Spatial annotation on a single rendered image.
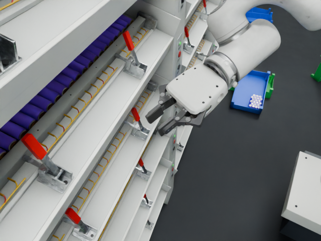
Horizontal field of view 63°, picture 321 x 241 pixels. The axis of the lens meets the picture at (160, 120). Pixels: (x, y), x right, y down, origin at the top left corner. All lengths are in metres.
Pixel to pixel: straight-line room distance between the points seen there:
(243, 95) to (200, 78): 1.36
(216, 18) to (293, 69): 1.84
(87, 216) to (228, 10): 0.50
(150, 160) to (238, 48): 0.46
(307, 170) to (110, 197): 0.87
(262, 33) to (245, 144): 1.11
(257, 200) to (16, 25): 1.33
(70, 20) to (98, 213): 0.39
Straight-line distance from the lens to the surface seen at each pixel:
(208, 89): 0.54
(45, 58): 0.28
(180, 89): 0.55
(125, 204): 0.79
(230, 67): 0.56
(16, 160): 0.39
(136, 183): 0.82
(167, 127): 0.53
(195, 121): 0.53
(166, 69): 0.74
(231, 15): 0.58
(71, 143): 0.43
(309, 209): 1.13
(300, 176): 1.20
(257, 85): 1.97
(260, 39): 0.61
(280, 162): 1.65
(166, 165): 1.08
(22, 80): 0.27
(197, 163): 1.51
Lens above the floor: 1.23
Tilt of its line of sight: 46 degrees down
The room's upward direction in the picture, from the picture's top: straight up
